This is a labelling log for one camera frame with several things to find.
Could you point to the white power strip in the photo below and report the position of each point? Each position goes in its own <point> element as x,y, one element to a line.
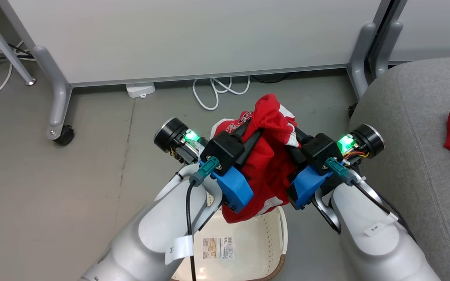
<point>140,89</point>

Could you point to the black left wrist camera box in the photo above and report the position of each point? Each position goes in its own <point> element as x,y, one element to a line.
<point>223,150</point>

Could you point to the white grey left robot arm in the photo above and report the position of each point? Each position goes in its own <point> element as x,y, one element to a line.
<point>151,234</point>

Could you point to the grey partition leg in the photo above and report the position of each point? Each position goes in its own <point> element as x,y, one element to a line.
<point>359,58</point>
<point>55,93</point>
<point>387,47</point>

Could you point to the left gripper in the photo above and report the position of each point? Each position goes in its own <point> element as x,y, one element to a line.
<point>172,134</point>

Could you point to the blue right camera mount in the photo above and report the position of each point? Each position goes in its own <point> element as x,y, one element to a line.
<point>307,183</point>

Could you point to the barcode sticker on basket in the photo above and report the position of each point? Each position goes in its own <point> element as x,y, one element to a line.
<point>218,248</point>

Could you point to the grey metal table leg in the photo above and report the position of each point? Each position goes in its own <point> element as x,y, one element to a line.
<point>2,47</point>

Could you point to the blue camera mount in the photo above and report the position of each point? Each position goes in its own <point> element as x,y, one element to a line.
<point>232,189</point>
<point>307,183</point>

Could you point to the blue left camera mount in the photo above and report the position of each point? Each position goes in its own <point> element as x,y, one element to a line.
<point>232,189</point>

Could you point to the narrow white partition panel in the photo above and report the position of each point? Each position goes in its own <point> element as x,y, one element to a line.
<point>435,27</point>

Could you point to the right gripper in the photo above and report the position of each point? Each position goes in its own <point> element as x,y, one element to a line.
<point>367,140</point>

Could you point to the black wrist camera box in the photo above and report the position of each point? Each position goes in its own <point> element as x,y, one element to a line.
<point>223,150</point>
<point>320,150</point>

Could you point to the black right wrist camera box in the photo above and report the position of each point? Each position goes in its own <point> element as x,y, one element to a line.
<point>320,150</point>

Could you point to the grey fabric sofa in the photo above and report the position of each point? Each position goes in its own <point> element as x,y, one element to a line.
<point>416,156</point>

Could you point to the black caster wheel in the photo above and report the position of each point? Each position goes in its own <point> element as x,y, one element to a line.
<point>64,136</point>

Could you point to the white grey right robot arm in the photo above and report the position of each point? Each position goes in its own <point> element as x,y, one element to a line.
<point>369,249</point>

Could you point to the red white garment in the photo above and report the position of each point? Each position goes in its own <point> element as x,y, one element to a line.
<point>266,171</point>

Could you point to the wide white partition panel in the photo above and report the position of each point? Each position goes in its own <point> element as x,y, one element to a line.
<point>193,35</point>

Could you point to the cream perforated laundry basket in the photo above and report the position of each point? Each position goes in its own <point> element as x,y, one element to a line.
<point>248,234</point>

